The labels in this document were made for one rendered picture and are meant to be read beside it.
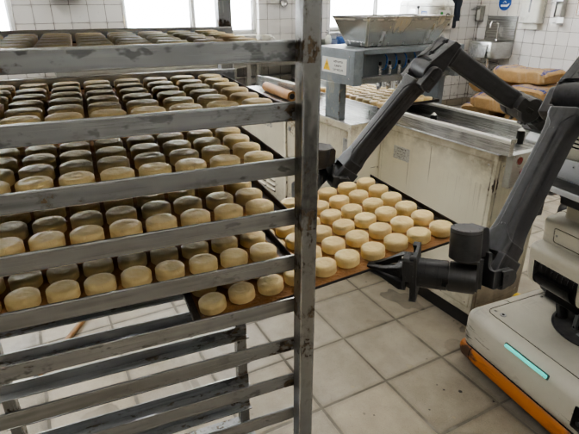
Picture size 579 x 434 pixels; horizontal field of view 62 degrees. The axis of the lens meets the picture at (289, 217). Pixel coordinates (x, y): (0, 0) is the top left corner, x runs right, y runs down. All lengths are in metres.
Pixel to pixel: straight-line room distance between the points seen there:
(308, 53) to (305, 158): 0.16
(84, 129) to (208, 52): 0.20
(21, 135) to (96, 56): 0.14
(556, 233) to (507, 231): 0.79
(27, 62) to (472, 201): 1.81
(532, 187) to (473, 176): 1.13
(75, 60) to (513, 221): 0.78
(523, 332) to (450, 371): 0.36
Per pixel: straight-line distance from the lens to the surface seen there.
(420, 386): 2.08
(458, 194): 2.21
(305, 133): 0.75
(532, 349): 1.94
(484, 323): 2.03
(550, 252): 1.76
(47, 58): 0.69
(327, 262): 0.96
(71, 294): 0.84
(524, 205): 1.01
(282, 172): 0.79
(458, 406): 2.04
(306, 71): 0.73
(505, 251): 0.99
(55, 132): 0.71
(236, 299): 0.90
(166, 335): 0.86
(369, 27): 2.42
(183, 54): 0.71
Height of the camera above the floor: 1.39
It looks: 24 degrees down
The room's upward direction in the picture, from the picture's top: straight up
